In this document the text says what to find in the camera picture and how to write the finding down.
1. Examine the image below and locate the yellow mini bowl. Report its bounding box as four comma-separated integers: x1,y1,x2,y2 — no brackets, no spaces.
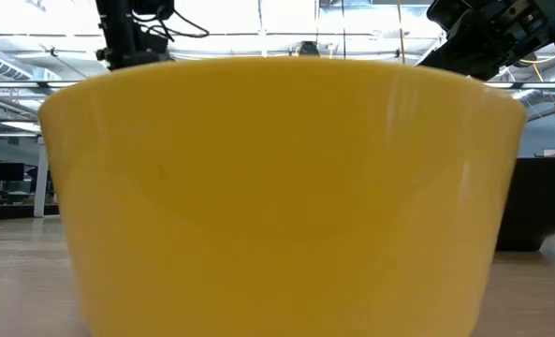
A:
37,56,529,337

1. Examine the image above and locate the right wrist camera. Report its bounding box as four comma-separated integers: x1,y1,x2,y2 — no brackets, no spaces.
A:
425,0,477,38

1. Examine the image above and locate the floral patterned mini bowl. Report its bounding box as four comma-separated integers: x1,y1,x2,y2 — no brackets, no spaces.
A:
494,156,555,253

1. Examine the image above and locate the ceiling cable reel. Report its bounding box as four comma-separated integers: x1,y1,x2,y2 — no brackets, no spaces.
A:
298,40,321,59

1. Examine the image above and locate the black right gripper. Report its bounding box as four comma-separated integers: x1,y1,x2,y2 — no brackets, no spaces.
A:
416,0,555,81

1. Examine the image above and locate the black aluminium table frame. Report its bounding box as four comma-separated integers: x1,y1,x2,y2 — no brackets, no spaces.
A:
0,203,62,222

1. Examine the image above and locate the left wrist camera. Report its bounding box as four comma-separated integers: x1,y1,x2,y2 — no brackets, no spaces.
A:
131,0,176,21

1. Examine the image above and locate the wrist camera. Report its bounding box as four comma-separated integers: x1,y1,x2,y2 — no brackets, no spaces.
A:
131,0,176,21
425,0,477,38

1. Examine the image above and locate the black left wrist camera cable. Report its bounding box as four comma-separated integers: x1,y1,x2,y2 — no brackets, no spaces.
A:
139,7,212,41

